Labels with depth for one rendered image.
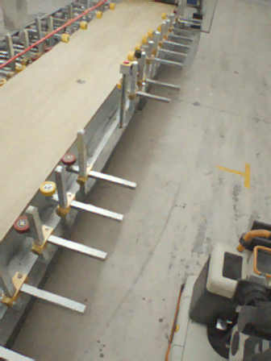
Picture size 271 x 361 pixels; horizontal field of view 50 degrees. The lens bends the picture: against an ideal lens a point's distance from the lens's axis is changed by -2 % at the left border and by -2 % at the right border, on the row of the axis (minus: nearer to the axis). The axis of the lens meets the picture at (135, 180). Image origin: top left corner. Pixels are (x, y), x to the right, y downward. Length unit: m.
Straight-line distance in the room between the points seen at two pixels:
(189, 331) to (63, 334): 0.81
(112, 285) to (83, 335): 0.39
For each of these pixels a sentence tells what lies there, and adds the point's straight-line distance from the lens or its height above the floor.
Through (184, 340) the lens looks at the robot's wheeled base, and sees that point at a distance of 1.89.
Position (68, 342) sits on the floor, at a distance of 2.13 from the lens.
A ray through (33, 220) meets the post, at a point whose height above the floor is 1.06.
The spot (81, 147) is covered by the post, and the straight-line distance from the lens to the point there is 1.56.
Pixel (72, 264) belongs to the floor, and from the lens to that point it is 2.34.
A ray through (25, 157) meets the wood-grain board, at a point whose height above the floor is 0.90.
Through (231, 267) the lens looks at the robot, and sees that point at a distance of 1.53.
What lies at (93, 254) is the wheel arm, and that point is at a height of 0.86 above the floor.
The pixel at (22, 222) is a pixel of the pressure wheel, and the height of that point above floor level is 0.91.
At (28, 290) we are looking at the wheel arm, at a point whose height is 0.84.
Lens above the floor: 2.05
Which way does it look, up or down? 45 degrees down
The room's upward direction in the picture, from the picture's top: 8 degrees clockwise
